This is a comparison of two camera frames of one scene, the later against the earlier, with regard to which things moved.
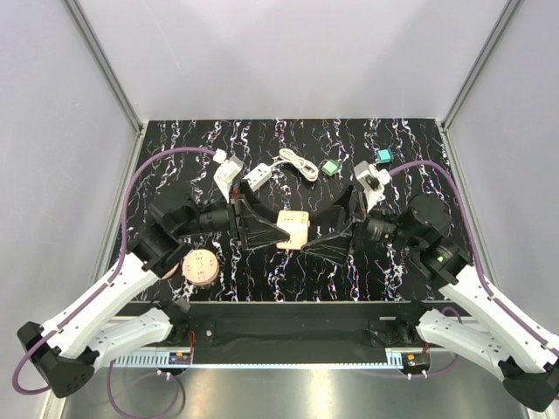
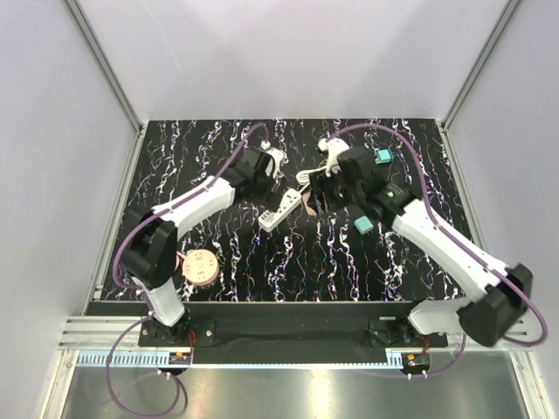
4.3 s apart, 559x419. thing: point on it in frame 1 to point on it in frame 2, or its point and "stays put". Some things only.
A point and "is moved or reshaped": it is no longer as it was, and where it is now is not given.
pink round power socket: (200, 267) stays put
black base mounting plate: (293, 327) stays put
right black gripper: (337, 246) to (320, 182)
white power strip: (258, 175) is moved or reshaped
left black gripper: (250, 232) to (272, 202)
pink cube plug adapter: (296, 223) to (309, 209)
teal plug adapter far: (384, 156) stays put
